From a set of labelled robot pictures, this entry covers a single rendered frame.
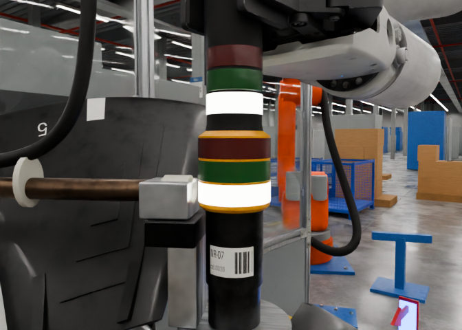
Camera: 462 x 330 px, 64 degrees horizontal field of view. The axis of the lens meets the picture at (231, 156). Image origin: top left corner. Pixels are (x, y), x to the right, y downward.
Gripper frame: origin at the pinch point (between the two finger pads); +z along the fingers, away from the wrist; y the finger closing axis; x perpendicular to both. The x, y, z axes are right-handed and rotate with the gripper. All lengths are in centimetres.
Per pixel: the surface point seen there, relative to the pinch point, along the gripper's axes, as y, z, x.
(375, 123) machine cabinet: 369, -991, 42
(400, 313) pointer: -0.4, -31.2, -29.7
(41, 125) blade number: 21.3, 2.9, -7.0
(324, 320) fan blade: 5.8, -23.5, -29.9
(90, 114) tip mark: 19.0, -0.7, -5.9
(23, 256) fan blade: 14.7, 6.8, -17.1
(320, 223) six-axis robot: 178, -341, -97
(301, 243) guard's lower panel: 70, -124, -54
